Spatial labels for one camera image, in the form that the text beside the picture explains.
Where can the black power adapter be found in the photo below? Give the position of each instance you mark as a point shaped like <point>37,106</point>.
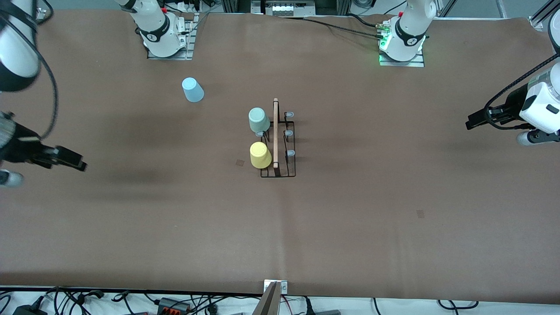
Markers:
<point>30,310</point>

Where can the yellow plastic cup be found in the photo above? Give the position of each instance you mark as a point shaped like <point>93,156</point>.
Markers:
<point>260,155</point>

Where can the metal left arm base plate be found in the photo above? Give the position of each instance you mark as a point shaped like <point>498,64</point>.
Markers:
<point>418,64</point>

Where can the light blue plastic cup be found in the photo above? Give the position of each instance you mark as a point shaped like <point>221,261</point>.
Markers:
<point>193,90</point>

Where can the white electronics box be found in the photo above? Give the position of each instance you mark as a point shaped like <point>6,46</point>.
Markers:
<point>282,8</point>

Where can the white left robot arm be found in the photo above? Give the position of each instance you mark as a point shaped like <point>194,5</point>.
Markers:
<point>411,30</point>

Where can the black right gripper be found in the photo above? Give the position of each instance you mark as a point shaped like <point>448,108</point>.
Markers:
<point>22,146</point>

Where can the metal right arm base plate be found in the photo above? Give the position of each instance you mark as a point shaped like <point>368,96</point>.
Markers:
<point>189,43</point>

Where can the pale green plastic cup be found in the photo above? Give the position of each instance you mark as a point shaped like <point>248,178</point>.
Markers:
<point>259,119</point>

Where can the aluminium camera mount profile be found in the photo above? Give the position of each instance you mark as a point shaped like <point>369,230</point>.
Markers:
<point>267,302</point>

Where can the white power strip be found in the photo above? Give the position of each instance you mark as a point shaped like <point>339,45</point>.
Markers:
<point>186,6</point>

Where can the black plug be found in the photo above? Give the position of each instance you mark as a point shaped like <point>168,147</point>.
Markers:
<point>307,306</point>

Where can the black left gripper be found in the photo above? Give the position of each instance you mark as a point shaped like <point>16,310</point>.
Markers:
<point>511,106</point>

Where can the black orange connector box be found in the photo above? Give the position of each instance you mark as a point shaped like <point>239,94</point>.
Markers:
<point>173,305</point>

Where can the dark aluminium frame post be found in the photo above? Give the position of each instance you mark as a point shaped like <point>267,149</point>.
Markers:
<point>236,5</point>

